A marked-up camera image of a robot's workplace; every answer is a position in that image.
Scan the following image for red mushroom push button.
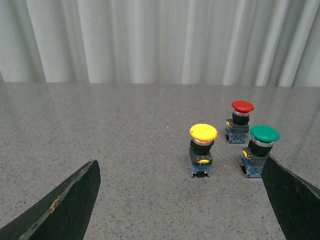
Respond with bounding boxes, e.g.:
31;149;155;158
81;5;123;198
225;100;255;144

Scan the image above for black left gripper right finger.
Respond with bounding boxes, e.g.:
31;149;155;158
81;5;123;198
261;156;320;240

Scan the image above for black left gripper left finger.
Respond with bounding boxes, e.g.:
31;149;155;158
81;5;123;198
0;160;101;240

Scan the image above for white pleated curtain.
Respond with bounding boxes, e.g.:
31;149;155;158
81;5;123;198
0;0;320;87

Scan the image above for yellow mushroom push button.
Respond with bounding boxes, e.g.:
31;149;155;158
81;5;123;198
189;123;218;178

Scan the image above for green mushroom push button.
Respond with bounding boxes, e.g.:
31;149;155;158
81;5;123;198
241;125;280;178

